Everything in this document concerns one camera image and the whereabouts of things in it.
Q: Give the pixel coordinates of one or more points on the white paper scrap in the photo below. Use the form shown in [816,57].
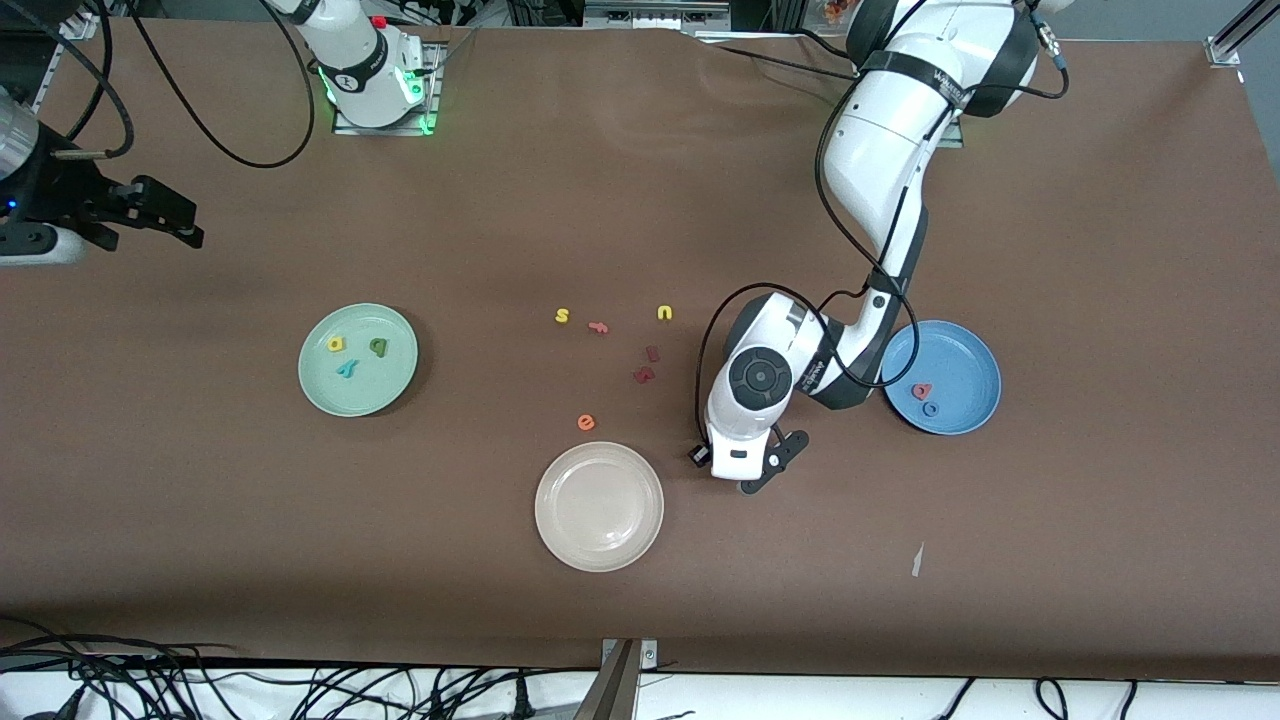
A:
[917,560]

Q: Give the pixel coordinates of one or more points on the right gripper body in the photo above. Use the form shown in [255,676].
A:
[62,193]

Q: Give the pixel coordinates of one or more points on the aluminium profile bracket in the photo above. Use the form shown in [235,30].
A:
[615,690]

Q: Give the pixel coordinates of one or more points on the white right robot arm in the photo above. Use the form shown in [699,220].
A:
[360,70]

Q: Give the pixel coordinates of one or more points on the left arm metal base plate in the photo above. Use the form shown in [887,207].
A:
[950,141]

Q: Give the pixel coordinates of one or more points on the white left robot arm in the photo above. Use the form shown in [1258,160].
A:
[890,130]

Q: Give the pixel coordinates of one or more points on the orange flowers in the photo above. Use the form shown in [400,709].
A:
[836,10]

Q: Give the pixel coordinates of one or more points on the green plate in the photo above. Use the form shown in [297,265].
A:
[358,395]

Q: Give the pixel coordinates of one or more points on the teal letter y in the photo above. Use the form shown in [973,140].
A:
[347,369]

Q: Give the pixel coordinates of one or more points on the beige plate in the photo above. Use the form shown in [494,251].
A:
[599,507]

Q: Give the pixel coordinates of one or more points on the blue plate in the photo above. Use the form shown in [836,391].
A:
[960,365]

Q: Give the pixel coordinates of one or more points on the brown table cover sheet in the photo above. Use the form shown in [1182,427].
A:
[640,200]

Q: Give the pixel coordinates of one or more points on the grey device box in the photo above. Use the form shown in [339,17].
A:
[655,12]

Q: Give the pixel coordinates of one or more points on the aluminium table edge rail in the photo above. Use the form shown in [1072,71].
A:
[48,85]

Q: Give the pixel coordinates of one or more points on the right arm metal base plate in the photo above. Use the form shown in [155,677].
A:
[385,131]

